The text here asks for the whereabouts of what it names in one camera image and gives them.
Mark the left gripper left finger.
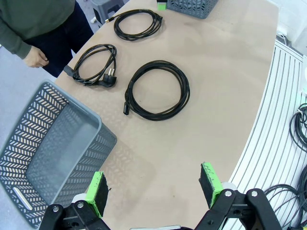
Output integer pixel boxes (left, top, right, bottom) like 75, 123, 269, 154
39, 171, 113, 230

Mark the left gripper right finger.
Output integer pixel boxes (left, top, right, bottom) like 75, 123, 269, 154
194, 161, 283, 230

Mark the thin black gold-tipped cable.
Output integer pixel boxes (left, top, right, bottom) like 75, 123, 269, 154
105, 9, 164, 42

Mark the black braided cable coil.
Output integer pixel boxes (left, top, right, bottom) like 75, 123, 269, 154
123, 59, 191, 122

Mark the person's right forearm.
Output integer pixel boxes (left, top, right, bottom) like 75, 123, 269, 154
0, 20, 33, 60

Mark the person's right hand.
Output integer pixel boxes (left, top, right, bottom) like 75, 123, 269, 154
24, 46, 50, 69

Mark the grey perforated plastic basket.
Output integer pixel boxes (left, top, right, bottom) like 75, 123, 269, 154
166, 0, 220, 20
0, 80, 118, 230

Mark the grey plastic stool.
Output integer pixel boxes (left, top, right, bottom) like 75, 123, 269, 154
92, 0, 131, 24

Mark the person in green sweater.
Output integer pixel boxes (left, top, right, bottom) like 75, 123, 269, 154
0, 0, 94, 79

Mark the aluminium table frame rail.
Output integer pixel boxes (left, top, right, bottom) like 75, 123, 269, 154
229, 39, 307, 230

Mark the tangled black cable bundle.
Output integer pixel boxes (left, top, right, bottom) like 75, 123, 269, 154
289, 103, 307, 154
263, 165, 307, 230

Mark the black Schuko power cable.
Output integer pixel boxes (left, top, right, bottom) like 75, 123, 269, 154
64, 44, 118, 88

